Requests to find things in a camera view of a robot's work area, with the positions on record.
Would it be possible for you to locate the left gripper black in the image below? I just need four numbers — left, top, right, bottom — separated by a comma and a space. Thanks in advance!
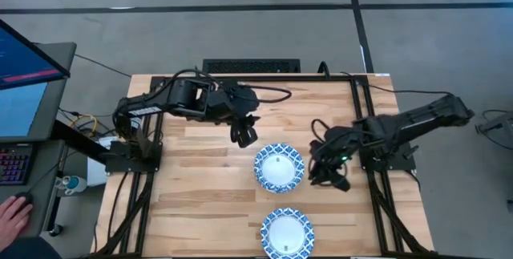
216, 84, 261, 130

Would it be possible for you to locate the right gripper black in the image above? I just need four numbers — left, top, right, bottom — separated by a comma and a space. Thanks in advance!
308, 126, 362, 188

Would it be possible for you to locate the blue patterned white paper bowl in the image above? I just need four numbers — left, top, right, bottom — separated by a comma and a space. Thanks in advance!
260, 207, 316, 259
252, 142, 305, 195

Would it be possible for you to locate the black keyboard top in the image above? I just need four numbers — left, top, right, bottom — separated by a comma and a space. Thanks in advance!
201, 58, 301, 75

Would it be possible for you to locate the white box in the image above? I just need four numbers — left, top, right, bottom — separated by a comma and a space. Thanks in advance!
87, 135, 121, 188

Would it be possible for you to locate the black desk support bar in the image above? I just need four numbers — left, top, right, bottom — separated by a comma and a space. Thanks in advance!
50, 119, 111, 164

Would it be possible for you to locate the white and teal bottle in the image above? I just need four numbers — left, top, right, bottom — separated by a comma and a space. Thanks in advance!
55, 174, 88, 196

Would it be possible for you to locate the black framed computer monitor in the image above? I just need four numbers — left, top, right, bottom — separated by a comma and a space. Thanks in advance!
0, 18, 72, 91

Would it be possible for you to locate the grey computer desk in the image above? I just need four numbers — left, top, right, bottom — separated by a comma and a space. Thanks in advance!
0, 78, 77, 241

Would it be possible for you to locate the grey framed computer monitor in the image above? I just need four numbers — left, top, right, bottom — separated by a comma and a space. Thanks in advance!
0, 42, 78, 144

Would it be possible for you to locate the black computer mouse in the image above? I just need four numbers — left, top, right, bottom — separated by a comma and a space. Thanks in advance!
15, 191, 35, 208

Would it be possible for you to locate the backlit black keyboard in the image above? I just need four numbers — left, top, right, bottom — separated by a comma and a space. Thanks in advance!
0, 143, 34, 187

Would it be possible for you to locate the person's hand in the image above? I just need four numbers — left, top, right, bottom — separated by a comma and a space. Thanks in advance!
0, 195, 34, 252

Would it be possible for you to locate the person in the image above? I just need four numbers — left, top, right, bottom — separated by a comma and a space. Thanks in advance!
0, 237, 62, 259

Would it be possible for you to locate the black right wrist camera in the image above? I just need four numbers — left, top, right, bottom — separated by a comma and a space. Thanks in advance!
331, 172, 352, 193

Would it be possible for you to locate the black aluminium table frame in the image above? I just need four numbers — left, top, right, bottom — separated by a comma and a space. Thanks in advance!
91, 72, 438, 259

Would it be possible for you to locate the black right camera cable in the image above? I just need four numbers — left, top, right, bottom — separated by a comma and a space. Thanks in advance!
310, 117, 336, 142

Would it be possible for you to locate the black camera cable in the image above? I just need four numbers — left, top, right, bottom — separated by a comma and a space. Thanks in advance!
310, 117, 336, 142
240, 84, 293, 104

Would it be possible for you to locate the black left camera cable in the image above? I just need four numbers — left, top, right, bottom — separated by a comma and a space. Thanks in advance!
240, 84, 293, 104

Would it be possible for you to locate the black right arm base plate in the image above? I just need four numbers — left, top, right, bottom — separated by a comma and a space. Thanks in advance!
357, 140, 417, 172

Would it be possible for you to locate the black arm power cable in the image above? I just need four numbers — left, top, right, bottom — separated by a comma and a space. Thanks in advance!
317, 61, 454, 96

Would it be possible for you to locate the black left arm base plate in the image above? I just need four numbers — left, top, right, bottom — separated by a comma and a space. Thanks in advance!
104, 140, 164, 174

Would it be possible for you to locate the thin black floor cable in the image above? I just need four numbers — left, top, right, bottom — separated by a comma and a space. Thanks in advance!
74, 53, 133, 79

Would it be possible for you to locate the yellow cable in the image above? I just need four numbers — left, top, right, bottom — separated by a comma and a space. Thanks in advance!
69, 113, 99, 138

